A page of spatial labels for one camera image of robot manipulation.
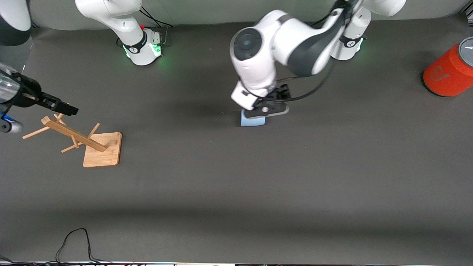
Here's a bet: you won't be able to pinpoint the light blue cup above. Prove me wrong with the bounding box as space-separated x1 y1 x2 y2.
240 109 266 127

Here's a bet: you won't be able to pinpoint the wooden cup rack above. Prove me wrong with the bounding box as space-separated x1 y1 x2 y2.
22 113 123 168

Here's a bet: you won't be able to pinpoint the dark grey table mat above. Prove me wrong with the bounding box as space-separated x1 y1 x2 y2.
0 15 473 265

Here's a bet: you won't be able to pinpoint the orange cylinder can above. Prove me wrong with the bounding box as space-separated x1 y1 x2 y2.
422 36 473 98

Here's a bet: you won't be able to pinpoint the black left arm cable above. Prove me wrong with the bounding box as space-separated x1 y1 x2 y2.
259 7 355 102

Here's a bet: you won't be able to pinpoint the black right base cables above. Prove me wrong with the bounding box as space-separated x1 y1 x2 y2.
140 5 175 45

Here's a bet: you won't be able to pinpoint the looped black floor cable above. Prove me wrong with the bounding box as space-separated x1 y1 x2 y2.
55 228 115 265

